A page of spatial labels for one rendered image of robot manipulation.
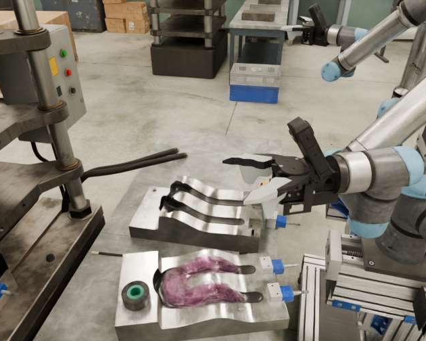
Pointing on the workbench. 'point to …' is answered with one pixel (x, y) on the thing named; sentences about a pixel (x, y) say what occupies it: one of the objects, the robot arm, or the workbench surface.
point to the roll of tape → (131, 302)
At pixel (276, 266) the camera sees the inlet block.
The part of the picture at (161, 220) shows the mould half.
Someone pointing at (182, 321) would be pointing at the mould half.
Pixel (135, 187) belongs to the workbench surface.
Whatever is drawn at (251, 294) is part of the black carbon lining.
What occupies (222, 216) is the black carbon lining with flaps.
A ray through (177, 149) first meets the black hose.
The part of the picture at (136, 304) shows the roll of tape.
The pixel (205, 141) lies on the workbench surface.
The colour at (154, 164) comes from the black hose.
